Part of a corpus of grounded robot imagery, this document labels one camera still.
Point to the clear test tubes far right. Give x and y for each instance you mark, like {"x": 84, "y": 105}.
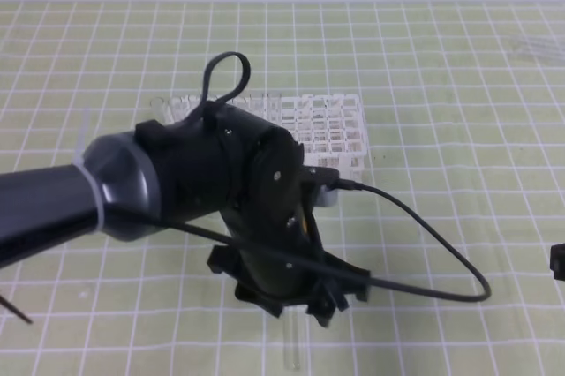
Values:
{"x": 538, "y": 46}

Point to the white test tube rack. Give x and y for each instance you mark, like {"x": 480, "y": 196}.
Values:
{"x": 335, "y": 129}

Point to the clear glass test tube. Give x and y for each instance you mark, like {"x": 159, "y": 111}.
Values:
{"x": 291, "y": 343}

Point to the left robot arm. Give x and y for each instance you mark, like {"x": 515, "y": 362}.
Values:
{"x": 128, "y": 185}

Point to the clear tube leaning on rack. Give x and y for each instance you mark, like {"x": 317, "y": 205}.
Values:
{"x": 160, "y": 109}

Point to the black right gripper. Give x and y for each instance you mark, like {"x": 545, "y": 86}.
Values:
{"x": 557, "y": 261}

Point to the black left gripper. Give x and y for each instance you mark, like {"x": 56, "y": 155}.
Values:
{"x": 277, "y": 258}

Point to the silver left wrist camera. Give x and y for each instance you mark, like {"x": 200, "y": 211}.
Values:
{"x": 320, "y": 186}

